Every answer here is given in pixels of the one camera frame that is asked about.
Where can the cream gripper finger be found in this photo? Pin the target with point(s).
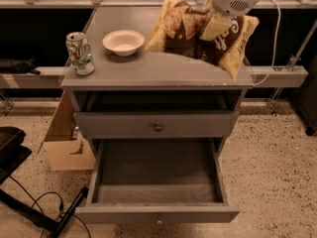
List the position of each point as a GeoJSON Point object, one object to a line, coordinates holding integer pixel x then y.
{"type": "Point", "coordinates": [215, 25]}

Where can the brown chip bag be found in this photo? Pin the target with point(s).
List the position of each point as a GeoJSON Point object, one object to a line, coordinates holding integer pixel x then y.
{"type": "Point", "coordinates": [178, 28]}

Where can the grey drawer cabinet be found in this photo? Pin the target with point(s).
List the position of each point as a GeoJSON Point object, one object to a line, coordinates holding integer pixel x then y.
{"type": "Point", "coordinates": [149, 82]}

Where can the closed grey top drawer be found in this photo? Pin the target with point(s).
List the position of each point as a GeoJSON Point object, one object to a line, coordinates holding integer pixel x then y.
{"type": "Point", "coordinates": [127, 125]}

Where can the open grey middle drawer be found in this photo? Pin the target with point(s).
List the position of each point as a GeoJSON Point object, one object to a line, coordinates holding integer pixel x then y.
{"type": "Point", "coordinates": [157, 181]}

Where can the white paper bowl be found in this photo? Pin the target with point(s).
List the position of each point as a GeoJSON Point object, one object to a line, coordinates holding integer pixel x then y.
{"type": "Point", "coordinates": [123, 43]}

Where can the green white soda can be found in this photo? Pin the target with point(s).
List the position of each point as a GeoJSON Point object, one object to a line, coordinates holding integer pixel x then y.
{"type": "Point", "coordinates": [79, 52]}

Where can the cardboard box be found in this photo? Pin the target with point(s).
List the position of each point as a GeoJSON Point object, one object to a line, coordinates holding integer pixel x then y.
{"type": "Point", "coordinates": [66, 149]}

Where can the grey metal rail frame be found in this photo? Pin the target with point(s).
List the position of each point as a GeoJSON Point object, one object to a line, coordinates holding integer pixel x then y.
{"type": "Point", "coordinates": [39, 33]}

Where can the black bag on rail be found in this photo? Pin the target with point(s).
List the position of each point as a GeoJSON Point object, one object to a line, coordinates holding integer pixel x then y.
{"type": "Point", "coordinates": [18, 66]}

